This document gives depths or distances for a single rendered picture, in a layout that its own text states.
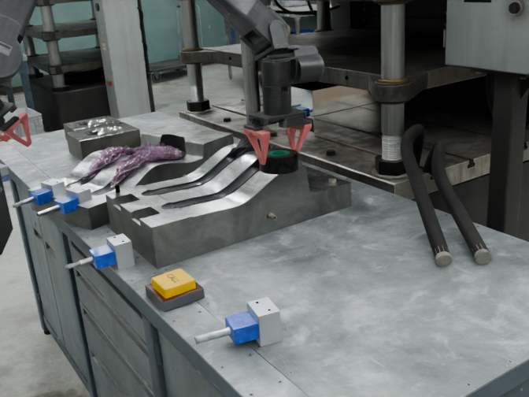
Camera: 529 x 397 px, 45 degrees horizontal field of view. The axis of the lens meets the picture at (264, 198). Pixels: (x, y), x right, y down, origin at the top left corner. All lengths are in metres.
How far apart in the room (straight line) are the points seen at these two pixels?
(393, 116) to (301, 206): 0.43
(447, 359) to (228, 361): 0.32
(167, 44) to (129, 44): 3.44
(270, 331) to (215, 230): 0.38
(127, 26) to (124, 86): 0.51
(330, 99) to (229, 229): 0.89
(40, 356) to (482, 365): 1.96
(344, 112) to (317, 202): 0.76
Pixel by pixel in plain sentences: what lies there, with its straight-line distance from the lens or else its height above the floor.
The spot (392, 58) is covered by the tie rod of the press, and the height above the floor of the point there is 1.10.
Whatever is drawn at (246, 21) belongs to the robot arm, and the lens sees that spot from 1.24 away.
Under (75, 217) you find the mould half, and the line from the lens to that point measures 1.57.
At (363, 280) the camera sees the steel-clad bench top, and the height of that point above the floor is 0.80.
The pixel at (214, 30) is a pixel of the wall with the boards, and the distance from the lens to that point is 9.47.
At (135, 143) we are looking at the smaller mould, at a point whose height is 0.82.
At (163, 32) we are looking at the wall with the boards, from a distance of 9.15.
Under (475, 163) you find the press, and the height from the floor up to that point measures 0.77.
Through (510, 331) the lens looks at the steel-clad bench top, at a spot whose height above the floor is 0.80.
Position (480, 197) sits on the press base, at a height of 0.66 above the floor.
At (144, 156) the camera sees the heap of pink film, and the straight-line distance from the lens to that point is 1.64.
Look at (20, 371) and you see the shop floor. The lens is 2.60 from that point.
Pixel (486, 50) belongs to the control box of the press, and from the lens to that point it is 1.65.
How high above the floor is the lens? 1.36
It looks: 20 degrees down
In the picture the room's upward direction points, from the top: 4 degrees counter-clockwise
